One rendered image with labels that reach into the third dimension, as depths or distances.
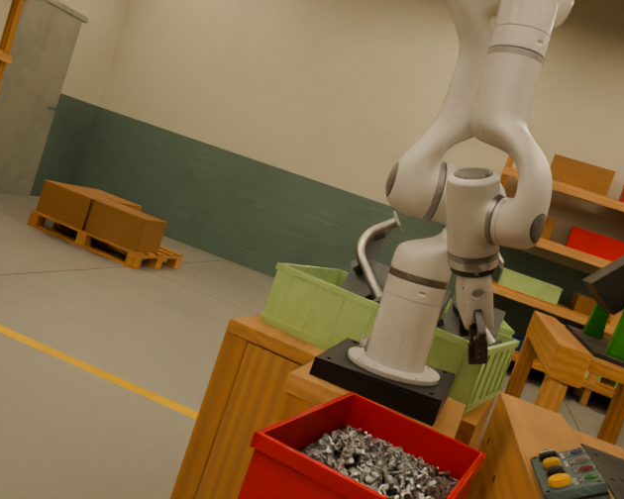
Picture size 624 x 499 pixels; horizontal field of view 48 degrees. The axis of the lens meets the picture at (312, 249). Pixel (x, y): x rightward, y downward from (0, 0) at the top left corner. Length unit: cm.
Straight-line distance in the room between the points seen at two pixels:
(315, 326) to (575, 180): 581
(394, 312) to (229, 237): 716
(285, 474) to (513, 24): 76
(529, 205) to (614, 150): 701
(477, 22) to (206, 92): 755
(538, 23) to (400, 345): 62
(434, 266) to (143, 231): 499
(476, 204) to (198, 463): 115
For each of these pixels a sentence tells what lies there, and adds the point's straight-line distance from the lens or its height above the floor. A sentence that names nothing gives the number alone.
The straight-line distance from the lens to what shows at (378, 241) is 216.
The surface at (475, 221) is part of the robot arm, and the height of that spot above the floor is 122.
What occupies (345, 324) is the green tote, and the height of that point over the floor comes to 88.
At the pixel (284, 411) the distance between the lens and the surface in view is 134.
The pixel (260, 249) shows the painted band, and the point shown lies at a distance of 833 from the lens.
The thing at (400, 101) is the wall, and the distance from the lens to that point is 813.
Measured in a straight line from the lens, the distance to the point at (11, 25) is 699.
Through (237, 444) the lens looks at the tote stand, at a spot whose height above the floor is 49.
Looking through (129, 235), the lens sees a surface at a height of 26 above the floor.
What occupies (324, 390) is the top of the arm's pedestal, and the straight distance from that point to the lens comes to 130.
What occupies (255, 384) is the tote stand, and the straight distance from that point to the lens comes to 185.
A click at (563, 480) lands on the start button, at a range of 101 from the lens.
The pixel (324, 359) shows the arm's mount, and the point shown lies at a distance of 134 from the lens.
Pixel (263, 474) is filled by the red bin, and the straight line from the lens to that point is 80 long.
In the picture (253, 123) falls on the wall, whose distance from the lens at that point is 849.
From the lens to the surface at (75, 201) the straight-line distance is 660.
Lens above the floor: 119
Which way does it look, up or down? 5 degrees down
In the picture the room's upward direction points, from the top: 19 degrees clockwise
